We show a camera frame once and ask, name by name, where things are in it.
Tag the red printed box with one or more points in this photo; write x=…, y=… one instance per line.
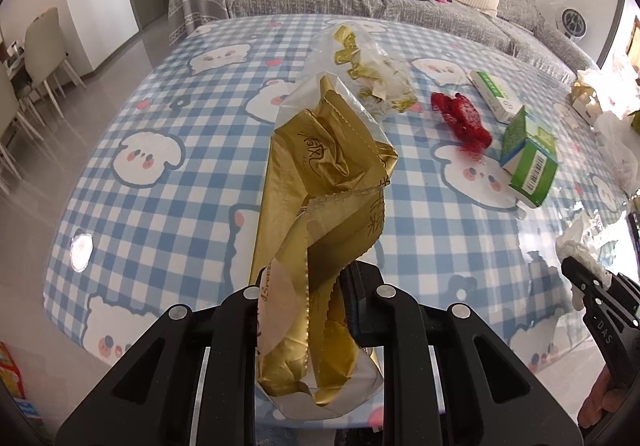
x=11, y=371

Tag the small round fan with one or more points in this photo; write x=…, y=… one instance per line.
x=572, y=21

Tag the clear bag of gold wrappers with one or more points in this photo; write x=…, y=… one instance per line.
x=380, y=70

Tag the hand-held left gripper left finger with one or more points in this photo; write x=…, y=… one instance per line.
x=235, y=326

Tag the red crinkled wrapper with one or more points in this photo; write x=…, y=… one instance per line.
x=462, y=120

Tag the white and green medicine box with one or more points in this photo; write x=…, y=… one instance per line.
x=495, y=93

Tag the blue checkered bear tablecloth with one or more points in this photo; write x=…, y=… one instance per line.
x=165, y=206

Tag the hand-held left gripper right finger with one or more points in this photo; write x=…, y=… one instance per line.
x=400, y=326

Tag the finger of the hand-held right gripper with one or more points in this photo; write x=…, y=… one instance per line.
x=582, y=281

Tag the green barcode carton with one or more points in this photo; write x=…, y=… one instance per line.
x=530, y=160

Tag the white tissue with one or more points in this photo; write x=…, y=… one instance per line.
x=582, y=246

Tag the person's right hand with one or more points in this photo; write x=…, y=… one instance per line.
x=602, y=401

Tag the white and gold paper box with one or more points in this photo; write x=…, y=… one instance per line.
x=585, y=99

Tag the gold foil snack bag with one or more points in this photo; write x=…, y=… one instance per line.
x=320, y=186

